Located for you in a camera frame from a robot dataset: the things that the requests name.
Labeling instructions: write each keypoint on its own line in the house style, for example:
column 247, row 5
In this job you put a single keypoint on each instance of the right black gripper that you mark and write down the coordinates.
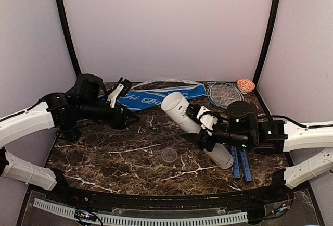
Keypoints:
column 202, row 142

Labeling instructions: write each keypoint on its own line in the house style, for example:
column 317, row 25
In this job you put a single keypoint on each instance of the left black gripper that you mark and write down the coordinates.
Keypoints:
column 120, row 123

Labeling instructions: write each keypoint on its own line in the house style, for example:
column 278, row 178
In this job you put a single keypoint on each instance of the clear tube lid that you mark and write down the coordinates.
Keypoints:
column 169, row 155

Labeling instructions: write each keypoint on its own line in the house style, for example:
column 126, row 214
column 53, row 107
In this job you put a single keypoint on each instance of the white shuttlecock tube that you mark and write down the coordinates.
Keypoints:
column 175, row 105

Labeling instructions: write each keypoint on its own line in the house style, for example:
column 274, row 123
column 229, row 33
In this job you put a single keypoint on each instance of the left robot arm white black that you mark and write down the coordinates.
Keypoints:
column 88, row 98

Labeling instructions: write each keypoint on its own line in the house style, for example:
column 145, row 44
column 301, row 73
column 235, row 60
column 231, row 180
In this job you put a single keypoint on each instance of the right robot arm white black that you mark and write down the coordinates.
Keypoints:
column 245, row 130

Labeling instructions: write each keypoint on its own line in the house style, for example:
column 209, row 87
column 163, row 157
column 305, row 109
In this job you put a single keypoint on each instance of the blue badminton racket left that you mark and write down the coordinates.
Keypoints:
column 221, row 94

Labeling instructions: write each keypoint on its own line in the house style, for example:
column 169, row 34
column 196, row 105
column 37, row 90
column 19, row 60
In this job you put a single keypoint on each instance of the blue badminton racket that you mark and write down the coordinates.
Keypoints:
column 221, row 94
column 240, row 157

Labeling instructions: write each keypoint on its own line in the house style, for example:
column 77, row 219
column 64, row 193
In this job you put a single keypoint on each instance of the blue badminton racket right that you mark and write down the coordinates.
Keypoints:
column 240, row 157

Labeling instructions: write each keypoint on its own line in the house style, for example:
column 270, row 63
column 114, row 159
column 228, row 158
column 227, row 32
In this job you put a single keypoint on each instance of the blue racket bag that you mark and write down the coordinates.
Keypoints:
column 151, row 93

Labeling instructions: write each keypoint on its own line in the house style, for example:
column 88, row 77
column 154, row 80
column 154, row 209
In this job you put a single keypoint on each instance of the black cup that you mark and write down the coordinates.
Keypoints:
column 71, row 135

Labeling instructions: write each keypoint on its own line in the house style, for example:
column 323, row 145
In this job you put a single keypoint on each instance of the orange patterned small bowl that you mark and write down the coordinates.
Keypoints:
column 245, row 86

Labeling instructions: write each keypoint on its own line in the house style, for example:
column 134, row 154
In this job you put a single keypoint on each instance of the small circuit board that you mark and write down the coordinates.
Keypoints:
column 84, row 216

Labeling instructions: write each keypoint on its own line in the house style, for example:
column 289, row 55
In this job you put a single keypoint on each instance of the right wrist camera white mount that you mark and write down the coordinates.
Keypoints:
column 203, row 116

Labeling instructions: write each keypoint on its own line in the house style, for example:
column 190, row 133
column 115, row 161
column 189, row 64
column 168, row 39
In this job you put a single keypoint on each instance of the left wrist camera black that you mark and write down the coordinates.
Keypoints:
column 120, row 90

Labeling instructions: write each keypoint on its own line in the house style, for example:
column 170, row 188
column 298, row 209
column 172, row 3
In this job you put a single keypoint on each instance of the white slotted cable duct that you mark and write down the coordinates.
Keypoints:
column 104, row 218

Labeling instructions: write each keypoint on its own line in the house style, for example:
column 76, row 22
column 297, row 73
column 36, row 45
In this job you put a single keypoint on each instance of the black front table rail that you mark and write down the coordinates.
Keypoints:
column 249, row 199

